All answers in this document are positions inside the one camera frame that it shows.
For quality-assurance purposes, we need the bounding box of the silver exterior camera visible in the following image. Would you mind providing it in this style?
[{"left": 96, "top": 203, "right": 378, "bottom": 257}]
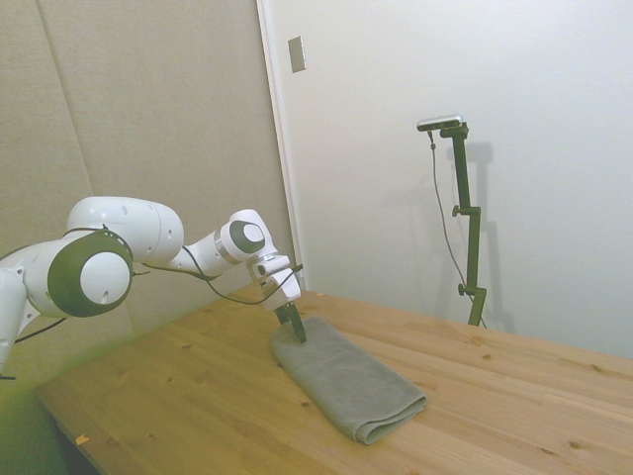
[{"left": 416, "top": 114, "right": 466, "bottom": 133}]

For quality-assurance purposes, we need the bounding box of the grey terry towel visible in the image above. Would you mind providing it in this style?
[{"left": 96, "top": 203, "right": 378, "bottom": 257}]
[{"left": 270, "top": 316, "right": 427, "bottom": 445}]

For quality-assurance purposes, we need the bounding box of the grey wall switch plate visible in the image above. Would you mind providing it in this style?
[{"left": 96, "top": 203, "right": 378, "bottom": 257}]
[{"left": 288, "top": 35, "right": 309, "bottom": 74}]

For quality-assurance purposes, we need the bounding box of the white door frame trim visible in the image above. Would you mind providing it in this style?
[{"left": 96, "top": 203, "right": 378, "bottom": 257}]
[{"left": 255, "top": 0, "right": 309, "bottom": 291}]

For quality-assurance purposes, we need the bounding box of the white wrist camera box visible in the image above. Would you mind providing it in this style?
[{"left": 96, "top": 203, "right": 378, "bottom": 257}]
[{"left": 252, "top": 254, "right": 292, "bottom": 279}]

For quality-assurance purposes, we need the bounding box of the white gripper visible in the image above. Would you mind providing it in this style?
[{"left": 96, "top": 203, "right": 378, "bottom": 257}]
[{"left": 249, "top": 261, "right": 308, "bottom": 344}]

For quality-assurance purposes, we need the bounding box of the dark camera stand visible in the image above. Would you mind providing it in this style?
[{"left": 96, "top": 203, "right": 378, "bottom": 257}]
[{"left": 438, "top": 123, "right": 489, "bottom": 328}]

